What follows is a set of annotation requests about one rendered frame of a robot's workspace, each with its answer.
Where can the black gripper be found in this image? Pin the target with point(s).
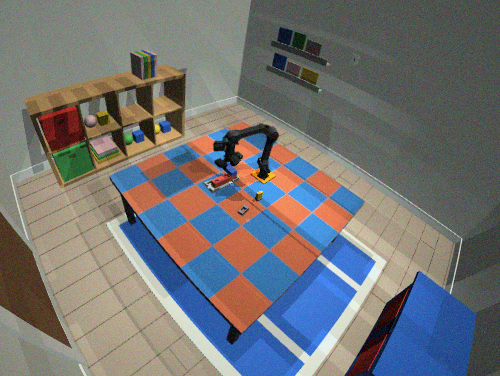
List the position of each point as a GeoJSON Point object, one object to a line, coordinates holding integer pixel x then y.
{"type": "Point", "coordinates": [223, 163]}

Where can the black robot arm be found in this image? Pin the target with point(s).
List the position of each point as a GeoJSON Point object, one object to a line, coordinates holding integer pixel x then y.
{"type": "Point", "coordinates": [234, 136]}

